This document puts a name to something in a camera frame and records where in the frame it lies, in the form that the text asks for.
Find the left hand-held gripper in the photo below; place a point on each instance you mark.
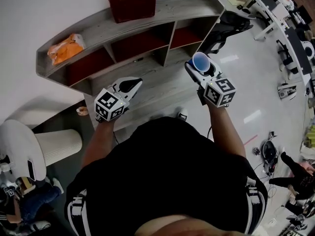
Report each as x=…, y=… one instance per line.
x=109, y=104

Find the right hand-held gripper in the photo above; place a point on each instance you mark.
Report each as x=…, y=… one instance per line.
x=217, y=92

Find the blue cup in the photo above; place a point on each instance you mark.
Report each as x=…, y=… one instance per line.
x=200, y=63

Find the grey wooden desk with hutch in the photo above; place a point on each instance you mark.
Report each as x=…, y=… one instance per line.
x=172, y=6

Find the person's right forearm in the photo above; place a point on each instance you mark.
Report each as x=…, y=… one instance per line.
x=226, y=131

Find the person's left forearm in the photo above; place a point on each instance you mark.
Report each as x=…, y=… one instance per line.
x=98, y=144

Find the small black pen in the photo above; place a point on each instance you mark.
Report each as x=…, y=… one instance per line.
x=138, y=60

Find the person's white shoe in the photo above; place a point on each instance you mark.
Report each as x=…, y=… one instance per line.
x=181, y=114

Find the black office chair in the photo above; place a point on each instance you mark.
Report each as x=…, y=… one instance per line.
x=229, y=31

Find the small clear plastic bottle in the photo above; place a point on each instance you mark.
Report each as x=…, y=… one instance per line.
x=82, y=111

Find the orange plastic packet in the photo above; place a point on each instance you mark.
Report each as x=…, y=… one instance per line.
x=65, y=49

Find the red floor tape strip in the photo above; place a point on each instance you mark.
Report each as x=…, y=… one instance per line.
x=250, y=139

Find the white grey floor device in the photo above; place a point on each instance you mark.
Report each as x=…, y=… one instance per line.
x=286, y=92

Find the maroon gold-printed book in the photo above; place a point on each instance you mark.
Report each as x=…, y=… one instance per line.
x=130, y=1

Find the person's black shirt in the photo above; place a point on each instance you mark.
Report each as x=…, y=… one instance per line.
x=162, y=171

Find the black round floor device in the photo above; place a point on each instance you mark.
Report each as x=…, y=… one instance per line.
x=269, y=152

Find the yellow green foam block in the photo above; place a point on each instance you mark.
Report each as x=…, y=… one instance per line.
x=311, y=135

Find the white rounded machine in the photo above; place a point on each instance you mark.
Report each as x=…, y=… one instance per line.
x=19, y=146

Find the pink cushion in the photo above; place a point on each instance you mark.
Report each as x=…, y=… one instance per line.
x=307, y=167

